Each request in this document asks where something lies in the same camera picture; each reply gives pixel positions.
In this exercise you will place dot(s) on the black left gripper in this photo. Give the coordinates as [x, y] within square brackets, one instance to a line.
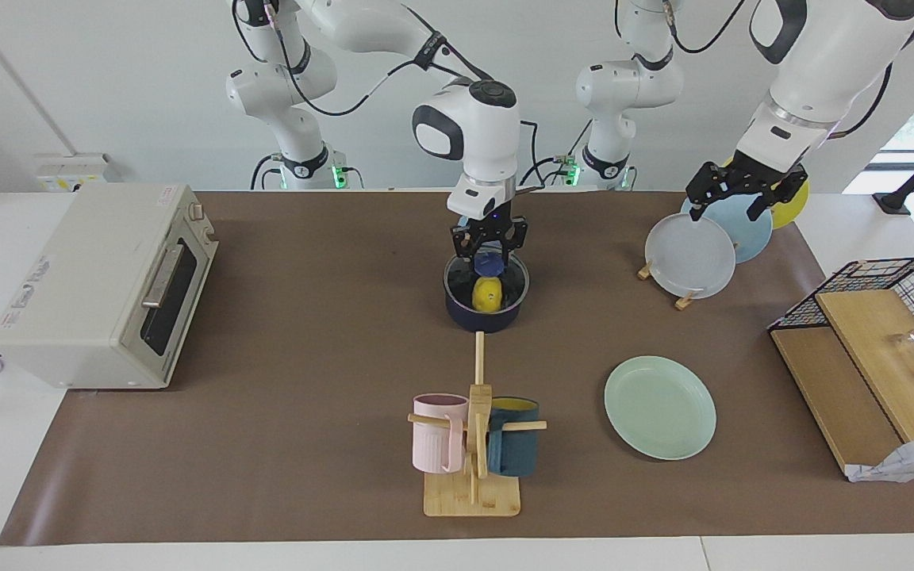
[746, 174]

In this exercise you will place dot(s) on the wooden mug tree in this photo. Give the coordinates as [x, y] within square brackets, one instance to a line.
[473, 496]

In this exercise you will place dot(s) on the light green plate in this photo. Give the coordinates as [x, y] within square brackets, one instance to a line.
[659, 408]

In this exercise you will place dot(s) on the glass lid with blue knob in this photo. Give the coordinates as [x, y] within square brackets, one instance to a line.
[489, 262]

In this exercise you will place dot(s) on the wooden plate rack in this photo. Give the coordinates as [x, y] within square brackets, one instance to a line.
[685, 301]

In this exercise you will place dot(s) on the pink ribbed mug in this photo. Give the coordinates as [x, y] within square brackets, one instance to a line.
[435, 436]

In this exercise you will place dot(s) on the yellow plate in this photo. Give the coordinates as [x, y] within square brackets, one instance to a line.
[792, 208]

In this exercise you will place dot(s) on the grey plate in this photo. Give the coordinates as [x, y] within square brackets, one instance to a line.
[691, 258]

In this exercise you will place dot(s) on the wooden cutting boards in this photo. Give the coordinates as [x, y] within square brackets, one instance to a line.
[877, 349]

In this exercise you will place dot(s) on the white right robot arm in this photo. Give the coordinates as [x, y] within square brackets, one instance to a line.
[473, 127]

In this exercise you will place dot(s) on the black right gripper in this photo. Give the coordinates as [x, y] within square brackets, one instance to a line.
[490, 226]

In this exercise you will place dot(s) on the beige toaster oven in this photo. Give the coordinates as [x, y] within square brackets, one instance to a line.
[84, 277]

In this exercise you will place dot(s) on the yellow lemon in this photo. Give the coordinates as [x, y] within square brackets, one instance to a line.
[487, 295]

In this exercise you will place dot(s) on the light blue plate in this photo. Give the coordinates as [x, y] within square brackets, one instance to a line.
[749, 234]

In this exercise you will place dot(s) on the dark teal mug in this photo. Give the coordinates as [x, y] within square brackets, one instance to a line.
[516, 452]

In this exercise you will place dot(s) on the white power strip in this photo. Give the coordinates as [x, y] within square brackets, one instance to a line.
[68, 170]

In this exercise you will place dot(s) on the brown table mat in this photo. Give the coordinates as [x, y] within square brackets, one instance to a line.
[306, 381]

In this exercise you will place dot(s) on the dark blue saucepan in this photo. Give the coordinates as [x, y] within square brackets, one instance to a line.
[482, 321]

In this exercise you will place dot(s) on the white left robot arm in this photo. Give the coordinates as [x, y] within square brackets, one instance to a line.
[826, 63]

